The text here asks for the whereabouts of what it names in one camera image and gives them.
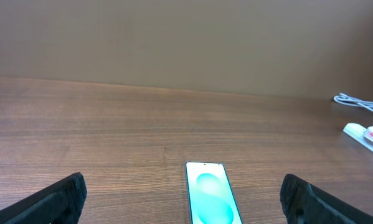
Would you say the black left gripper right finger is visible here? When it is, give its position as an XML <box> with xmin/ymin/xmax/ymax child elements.
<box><xmin>280</xmin><ymin>174</ymin><xmax>373</xmax><ymax>224</ymax></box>

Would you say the white power strip cable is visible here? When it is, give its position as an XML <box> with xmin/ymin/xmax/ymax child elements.
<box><xmin>333</xmin><ymin>92</ymin><xmax>373</xmax><ymax>119</ymax></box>

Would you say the white power strip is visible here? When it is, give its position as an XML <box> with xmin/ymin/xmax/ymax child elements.
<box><xmin>343</xmin><ymin>123</ymin><xmax>373</xmax><ymax>152</ymax></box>

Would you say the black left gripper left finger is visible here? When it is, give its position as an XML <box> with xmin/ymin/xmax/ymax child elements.
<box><xmin>0</xmin><ymin>172</ymin><xmax>87</xmax><ymax>224</ymax></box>

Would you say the turquoise screen smartphone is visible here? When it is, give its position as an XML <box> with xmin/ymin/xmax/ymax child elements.
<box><xmin>185</xmin><ymin>161</ymin><xmax>243</xmax><ymax>224</ymax></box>

